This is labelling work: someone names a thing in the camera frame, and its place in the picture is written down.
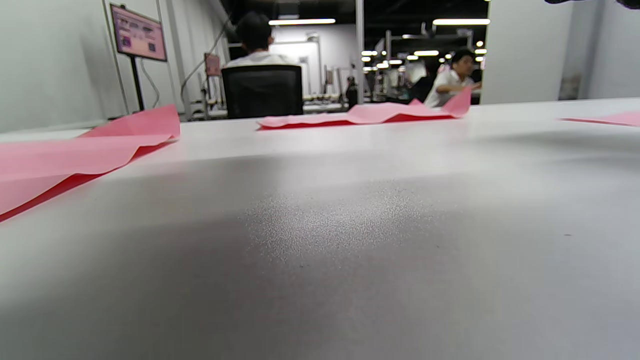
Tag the person's left hand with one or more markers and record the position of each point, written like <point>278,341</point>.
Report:
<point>632,3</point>

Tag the pink paper sheet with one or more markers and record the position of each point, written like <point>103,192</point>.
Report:
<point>370,114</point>
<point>60,155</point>
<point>615,119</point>

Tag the ceiling light bar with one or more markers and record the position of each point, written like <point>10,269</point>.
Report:
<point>300,22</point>
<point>460,22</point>

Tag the white pole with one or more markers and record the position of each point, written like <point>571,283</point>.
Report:
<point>360,50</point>

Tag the black mesh office chair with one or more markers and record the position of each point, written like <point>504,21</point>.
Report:
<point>262,92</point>

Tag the red sign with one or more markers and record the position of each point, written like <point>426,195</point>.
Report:
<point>212,65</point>

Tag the monitor screen on stand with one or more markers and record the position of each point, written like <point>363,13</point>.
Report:
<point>139,34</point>

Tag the black monitor stand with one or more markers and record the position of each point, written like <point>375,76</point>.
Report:
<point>136,82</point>

